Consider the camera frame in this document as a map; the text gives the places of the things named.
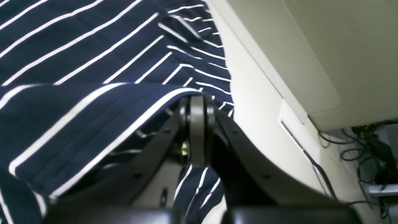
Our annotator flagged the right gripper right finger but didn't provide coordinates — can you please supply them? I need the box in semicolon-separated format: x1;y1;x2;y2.
190;95;361;224

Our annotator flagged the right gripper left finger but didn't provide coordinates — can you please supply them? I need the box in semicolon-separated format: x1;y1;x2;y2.
47;97;189;224

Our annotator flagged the navy white-striped T-shirt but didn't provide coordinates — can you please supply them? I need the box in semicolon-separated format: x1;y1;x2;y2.
0;0;235;224

